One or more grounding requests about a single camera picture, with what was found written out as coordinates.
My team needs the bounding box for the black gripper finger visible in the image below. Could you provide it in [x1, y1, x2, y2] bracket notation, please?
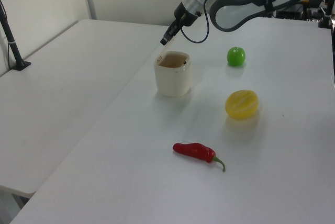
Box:
[160, 18, 181, 46]
[170, 14, 187, 42]

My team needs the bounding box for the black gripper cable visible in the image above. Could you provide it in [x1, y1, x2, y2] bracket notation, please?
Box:
[180, 0, 248, 44]

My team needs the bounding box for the yellow lemon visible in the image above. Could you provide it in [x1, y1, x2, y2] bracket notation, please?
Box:
[225, 89, 260, 120]

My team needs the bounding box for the white adjacent table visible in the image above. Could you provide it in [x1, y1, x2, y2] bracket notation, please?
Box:
[0, 19, 171, 198]

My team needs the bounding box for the black equipment clamp stand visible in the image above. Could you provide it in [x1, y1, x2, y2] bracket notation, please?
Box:
[317, 0, 335, 29]

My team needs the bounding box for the green toy apple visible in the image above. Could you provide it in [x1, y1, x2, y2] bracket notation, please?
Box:
[226, 46, 247, 67]

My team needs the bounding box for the red toy chili pepper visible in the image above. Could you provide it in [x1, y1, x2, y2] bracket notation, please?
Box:
[172, 142, 226, 172]

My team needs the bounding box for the black pole stand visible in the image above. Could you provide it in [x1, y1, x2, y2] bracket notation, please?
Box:
[0, 0, 32, 72]

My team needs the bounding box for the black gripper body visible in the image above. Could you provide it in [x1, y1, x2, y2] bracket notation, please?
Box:
[173, 2, 203, 28]

